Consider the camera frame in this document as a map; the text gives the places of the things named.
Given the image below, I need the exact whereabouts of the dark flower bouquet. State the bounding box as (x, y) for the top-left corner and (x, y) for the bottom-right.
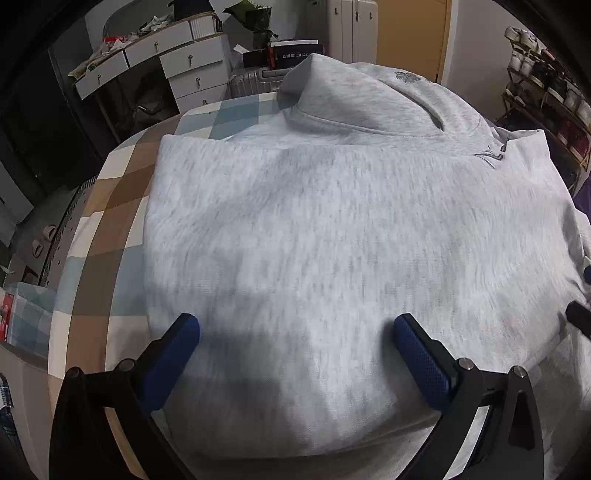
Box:
(223, 0), (277, 49)

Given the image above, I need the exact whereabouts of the checked bed sheet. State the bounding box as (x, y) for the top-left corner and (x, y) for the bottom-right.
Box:
(45, 89), (297, 480)

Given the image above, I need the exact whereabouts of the bamboo shoe rack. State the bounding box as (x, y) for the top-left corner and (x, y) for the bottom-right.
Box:
(497, 26), (590, 194)

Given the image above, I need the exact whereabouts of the wooden door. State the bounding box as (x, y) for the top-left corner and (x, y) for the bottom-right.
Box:
(377, 0), (453, 81)

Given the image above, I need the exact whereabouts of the white drawer desk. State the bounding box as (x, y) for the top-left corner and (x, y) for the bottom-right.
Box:
(75, 12), (231, 113)

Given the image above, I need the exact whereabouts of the silver flat suitcase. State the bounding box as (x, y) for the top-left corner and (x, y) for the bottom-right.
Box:
(228, 68), (291, 98)

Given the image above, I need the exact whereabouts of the black red box on suitcase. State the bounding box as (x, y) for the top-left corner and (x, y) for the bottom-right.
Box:
(267, 40), (325, 70)

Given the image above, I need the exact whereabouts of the white upright suitcase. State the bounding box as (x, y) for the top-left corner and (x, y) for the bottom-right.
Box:
(327, 0), (379, 64)

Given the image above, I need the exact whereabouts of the light grey hoodie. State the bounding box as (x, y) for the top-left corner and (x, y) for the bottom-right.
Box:
(143, 55), (590, 479)

